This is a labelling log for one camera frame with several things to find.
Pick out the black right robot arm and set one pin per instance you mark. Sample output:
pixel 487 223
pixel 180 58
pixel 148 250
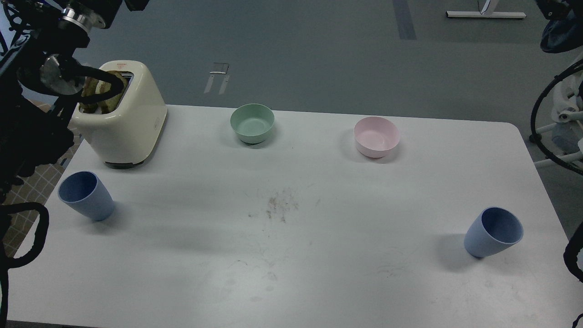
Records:
pixel 572 250

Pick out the blue cup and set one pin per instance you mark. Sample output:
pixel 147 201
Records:
pixel 494 230
pixel 86 194

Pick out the cream white toaster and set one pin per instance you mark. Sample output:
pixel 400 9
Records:
pixel 127 136

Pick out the pink bowl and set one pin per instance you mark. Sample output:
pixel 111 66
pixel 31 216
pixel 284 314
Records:
pixel 375 137

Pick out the toast slice left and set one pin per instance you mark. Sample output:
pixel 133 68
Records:
pixel 92 87

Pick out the white office chair base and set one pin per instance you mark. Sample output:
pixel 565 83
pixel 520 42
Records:
pixel 561 141

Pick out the metal floor bracket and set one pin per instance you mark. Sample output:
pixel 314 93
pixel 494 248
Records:
pixel 218 79

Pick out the green bowl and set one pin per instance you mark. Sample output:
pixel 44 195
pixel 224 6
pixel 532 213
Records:
pixel 252 123

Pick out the dark blue cloth on chair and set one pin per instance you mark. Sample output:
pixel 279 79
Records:
pixel 564 29

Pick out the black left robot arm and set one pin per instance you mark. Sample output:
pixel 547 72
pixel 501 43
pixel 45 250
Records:
pixel 42 83

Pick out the white desk foot bar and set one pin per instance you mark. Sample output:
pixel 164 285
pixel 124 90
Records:
pixel 487 11

